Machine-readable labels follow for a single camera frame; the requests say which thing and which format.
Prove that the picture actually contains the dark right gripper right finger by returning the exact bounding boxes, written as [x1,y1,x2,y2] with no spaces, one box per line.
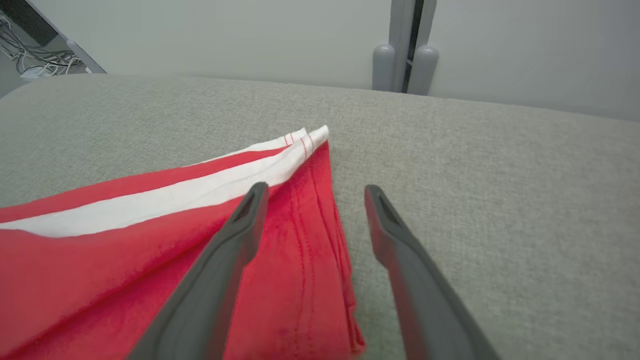
[364,184,502,360]

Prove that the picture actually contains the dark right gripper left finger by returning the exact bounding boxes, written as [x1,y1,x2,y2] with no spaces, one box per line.
[127,181,271,360]

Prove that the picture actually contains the red shorts with white stripes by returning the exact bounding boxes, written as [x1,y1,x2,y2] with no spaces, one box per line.
[0,125,366,360]

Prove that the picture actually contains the grey fabric sofa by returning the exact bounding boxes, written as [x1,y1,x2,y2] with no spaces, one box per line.
[0,74,640,360]

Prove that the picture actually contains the grey cylinder post cap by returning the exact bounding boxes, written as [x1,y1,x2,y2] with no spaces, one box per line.
[407,45,440,97]
[372,43,397,92]

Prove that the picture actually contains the grey metal partition post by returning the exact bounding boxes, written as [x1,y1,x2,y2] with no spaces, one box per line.
[389,0,438,95]

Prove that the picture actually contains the white cable bundle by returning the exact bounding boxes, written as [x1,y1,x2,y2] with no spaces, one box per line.
[0,12,83,80]

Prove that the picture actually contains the grey metal frame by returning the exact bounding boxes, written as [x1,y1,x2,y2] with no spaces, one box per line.
[0,0,107,76]

